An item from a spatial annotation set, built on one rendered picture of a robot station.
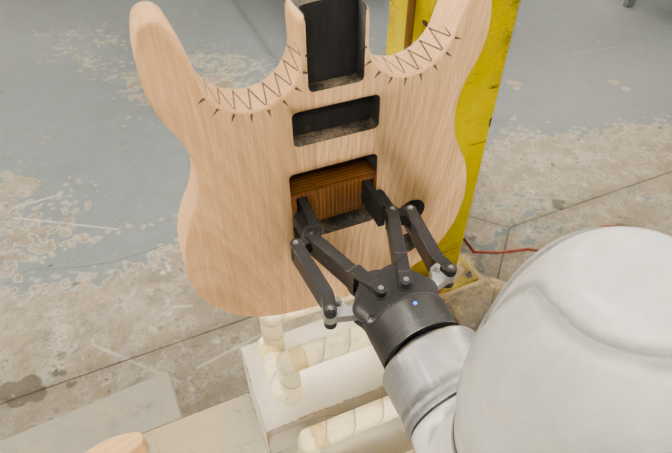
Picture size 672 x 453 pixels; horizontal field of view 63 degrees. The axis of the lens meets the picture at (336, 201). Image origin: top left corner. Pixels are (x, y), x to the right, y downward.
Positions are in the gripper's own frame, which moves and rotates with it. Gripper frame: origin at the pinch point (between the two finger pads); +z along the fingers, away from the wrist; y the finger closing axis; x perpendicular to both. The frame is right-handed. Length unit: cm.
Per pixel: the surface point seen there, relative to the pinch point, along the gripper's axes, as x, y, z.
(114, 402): -56, -37, 20
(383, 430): -43.7, 4.4, -8.3
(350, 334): -24.7, 1.4, -1.6
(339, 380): -35.6, -0.4, -1.9
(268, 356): -32.1, -9.6, 3.9
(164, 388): -56, -28, 19
